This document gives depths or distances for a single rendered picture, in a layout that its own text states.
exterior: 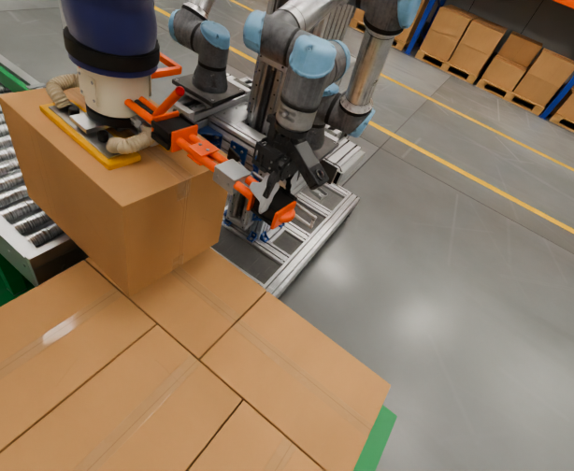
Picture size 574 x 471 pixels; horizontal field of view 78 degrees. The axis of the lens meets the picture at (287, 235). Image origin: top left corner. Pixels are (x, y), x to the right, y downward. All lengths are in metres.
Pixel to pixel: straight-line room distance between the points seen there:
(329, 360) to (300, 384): 0.16
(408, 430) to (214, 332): 1.19
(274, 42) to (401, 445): 1.84
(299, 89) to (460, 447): 1.97
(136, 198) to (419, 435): 1.76
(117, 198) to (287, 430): 0.86
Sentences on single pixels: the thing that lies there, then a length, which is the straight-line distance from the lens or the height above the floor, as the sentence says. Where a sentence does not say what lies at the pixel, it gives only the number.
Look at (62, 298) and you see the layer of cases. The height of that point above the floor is 0.54.
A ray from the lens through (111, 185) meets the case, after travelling 1.03.
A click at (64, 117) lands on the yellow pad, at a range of 1.25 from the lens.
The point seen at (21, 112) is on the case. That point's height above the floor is 1.07.
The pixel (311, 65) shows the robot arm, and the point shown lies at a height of 1.53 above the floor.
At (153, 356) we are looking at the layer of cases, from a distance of 1.31.
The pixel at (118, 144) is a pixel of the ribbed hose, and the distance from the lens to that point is 1.05.
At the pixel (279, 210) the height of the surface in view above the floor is 1.23.
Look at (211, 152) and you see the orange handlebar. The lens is 0.93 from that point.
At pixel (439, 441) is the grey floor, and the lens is 2.20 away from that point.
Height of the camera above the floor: 1.73
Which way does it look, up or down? 44 degrees down
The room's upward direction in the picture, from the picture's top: 21 degrees clockwise
